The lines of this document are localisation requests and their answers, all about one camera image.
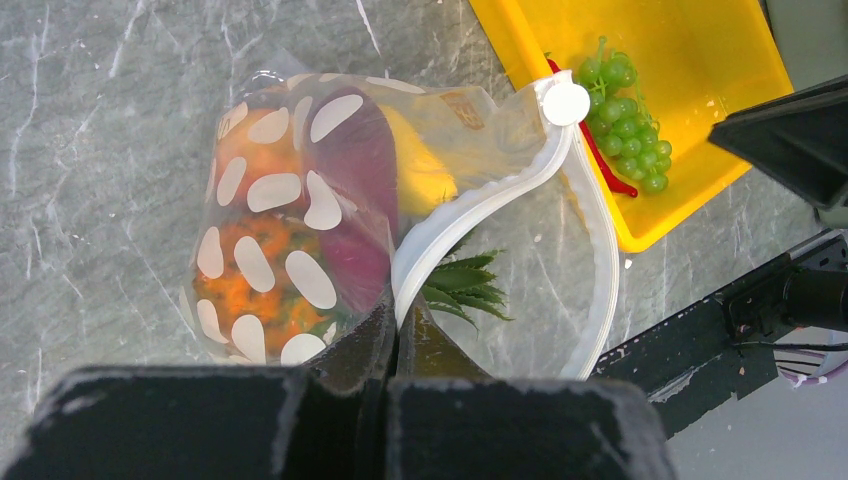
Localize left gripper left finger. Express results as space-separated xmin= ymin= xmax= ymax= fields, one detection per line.
xmin=4 ymin=297 xmax=396 ymax=479

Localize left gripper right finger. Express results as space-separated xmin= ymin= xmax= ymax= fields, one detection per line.
xmin=387 ymin=306 xmax=677 ymax=479

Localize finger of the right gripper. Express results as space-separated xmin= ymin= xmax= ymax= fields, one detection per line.
xmin=708 ymin=75 xmax=847 ymax=210

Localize orange toy pineapple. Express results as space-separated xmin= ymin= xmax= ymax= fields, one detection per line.
xmin=192 ymin=214 xmax=508 ymax=365

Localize green toy grapes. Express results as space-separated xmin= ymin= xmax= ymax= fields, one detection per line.
xmin=577 ymin=36 xmax=672 ymax=197

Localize red toy chili pepper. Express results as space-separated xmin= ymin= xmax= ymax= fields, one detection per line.
xmin=579 ymin=90 xmax=638 ymax=198

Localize clear dotted zip top bag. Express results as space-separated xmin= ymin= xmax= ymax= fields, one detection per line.
xmin=179 ymin=71 xmax=620 ymax=380

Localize yellow toy pear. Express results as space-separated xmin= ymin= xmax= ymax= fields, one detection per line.
xmin=380 ymin=105 xmax=459 ymax=216

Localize purple toy eggplant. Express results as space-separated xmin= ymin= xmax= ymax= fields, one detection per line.
xmin=303 ymin=86 xmax=399 ymax=313

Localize toy peach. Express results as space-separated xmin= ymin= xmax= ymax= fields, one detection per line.
xmin=213 ymin=102 xmax=305 ymax=213

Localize clear plastic storage box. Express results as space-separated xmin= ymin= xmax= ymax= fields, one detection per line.
xmin=765 ymin=1 xmax=847 ymax=230

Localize yellow plastic tray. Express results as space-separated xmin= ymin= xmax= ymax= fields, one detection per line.
xmin=472 ymin=1 xmax=793 ymax=253

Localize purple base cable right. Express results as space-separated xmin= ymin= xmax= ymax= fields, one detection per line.
xmin=771 ymin=347 xmax=848 ymax=391

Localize black base frame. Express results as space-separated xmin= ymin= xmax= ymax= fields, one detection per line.
xmin=591 ymin=231 xmax=847 ymax=437

